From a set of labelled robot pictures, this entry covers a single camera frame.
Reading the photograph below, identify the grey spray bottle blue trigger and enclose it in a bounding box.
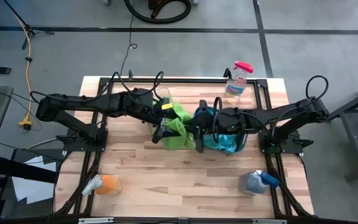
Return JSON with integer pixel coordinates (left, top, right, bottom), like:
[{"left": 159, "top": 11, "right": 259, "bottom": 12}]
[{"left": 237, "top": 169, "right": 280, "bottom": 196}]

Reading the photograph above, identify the dark metal table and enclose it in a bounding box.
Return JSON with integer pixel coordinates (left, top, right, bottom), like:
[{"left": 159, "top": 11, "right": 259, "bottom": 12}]
[{"left": 333, "top": 77, "right": 358, "bottom": 183}]

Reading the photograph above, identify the white paper sheet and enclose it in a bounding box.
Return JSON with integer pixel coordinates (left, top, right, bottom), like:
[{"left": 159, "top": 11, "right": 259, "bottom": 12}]
[{"left": 11, "top": 155, "right": 57, "bottom": 205}]

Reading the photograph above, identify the green microfiber towel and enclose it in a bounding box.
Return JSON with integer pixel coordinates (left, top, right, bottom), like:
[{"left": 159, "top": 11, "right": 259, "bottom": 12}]
[{"left": 162, "top": 104, "right": 197, "bottom": 151}]

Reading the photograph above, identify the thin black floor cable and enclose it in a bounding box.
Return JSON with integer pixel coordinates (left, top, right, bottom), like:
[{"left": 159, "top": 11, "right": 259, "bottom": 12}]
[{"left": 119, "top": 0, "right": 139, "bottom": 75}]

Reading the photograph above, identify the teal plastic basket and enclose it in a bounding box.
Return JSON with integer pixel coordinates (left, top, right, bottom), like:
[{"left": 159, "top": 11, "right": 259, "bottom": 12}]
[{"left": 193, "top": 105, "right": 250, "bottom": 155}]

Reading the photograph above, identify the black vacuum hose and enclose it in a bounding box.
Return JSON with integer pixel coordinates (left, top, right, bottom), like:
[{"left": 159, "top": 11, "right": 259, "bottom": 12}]
[{"left": 123, "top": 0, "right": 192, "bottom": 25}]

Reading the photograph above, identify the blue microfiber towel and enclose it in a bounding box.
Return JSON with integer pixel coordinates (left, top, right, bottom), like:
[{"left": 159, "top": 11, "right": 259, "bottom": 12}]
[{"left": 193, "top": 106, "right": 239, "bottom": 154}]

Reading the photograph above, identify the black aluminium table frame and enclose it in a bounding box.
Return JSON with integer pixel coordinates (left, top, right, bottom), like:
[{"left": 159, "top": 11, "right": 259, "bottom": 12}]
[{"left": 52, "top": 76, "right": 315, "bottom": 218}]

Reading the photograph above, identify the orange vacuum body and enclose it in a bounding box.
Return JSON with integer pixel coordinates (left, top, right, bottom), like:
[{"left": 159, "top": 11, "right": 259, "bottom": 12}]
[{"left": 147, "top": 0, "right": 169, "bottom": 11}]

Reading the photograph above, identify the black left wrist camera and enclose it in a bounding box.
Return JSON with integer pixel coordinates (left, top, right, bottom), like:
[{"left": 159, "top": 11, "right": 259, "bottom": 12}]
[{"left": 157, "top": 98, "right": 174, "bottom": 118}]

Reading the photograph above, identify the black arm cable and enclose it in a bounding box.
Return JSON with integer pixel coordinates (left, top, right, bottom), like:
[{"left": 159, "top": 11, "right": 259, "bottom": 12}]
[
  {"left": 112, "top": 70, "right": 165, "bottom": 97},
  {"left": 305, "top": 75, "right": 329, "bottom": 102}
]

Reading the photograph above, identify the silver metal bracket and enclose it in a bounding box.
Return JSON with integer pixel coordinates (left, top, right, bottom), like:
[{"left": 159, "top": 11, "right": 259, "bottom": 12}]
[
  {"left": 252, "top": 219, "right": 288, "bottom": 224},
  {"left": 78, "top": 217, "right": 114, "bottom": 224}
]

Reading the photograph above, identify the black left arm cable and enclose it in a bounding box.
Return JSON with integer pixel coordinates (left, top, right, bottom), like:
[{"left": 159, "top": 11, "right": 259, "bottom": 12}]
[{"left": 112, "top": 70, "right": 165, "bottom": 97}]

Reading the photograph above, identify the clear spray bottle red trigger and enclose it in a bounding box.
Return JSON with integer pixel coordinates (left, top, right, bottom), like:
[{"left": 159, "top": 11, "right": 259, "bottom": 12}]
[{"left": 224, "top": 61, "right": 254, "bottom": 100}]

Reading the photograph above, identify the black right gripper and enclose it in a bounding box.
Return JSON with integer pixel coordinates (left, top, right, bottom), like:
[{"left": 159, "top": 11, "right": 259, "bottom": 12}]
[{"left": 178, "top": 107, "right": 248, "bottom": 154}]

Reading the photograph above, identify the black tripod stand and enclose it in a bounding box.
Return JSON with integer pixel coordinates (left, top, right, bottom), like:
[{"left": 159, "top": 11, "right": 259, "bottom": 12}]
[{"left": 1, "top": 0, "right": 55, "bottom": 50}]

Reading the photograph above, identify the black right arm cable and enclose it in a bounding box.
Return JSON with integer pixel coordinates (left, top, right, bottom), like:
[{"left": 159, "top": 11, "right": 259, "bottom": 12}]
[{"left": 305, "top": 75, "right": 329, "bottom": 102}]

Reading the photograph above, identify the yellow extension cable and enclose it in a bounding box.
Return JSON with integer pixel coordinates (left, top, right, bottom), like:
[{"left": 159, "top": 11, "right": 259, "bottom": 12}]
[{"left": 12, "top": 12, "right": 34, "bottom": 131}]

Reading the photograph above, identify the orange spray bottle white trigger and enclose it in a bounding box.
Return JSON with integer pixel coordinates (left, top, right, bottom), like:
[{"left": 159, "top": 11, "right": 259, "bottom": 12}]
[{"left": 81, "top": 174, "right": 122, "bottom": 197}]

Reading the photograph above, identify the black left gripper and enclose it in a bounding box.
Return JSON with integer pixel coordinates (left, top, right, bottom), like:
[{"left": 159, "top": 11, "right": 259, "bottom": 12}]
[{"left": 121, "top": 89, "right": 183, "bottom": 144}]

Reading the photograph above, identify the clear plastic basket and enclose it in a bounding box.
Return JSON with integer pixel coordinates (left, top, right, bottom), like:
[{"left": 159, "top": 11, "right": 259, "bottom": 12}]
[{"left": 152, "top": 86, "right": 172, "bottom": 106}]

